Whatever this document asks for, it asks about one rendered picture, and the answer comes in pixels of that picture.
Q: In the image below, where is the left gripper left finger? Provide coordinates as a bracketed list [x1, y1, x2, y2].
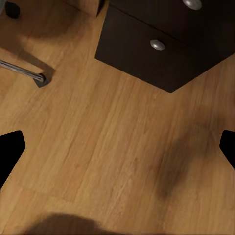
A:
[0, 130, 25, 189]

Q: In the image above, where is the swivel chair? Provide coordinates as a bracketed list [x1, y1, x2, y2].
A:
[0, 0, 47, 88]

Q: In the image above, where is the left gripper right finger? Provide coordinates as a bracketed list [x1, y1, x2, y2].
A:
[219, 130, 235, 170]

